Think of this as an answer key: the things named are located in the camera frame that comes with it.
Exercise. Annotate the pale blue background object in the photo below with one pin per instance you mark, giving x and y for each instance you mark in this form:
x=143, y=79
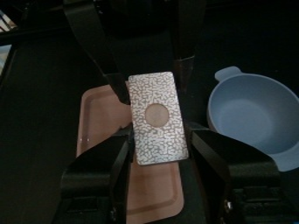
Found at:
x=4, y=58

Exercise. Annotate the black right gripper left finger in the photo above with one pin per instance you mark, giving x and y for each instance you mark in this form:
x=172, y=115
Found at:
x=94, y=166

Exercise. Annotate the white speckled toy rice block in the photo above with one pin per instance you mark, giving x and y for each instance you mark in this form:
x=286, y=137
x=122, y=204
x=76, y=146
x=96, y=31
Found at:
x=155, y=87

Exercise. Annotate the pink rectangular plastic tray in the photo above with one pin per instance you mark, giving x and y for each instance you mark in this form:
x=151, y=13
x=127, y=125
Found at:
x=155, y=189

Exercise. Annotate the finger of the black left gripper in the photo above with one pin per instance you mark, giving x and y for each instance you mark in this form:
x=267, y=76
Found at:
x=94, y=43
x=187, y=35

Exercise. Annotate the light striped background object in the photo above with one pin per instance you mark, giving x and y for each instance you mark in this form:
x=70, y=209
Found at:
x=7, y=22

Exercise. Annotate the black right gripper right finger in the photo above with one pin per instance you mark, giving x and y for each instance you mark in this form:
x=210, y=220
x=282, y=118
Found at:
x=234, y=163

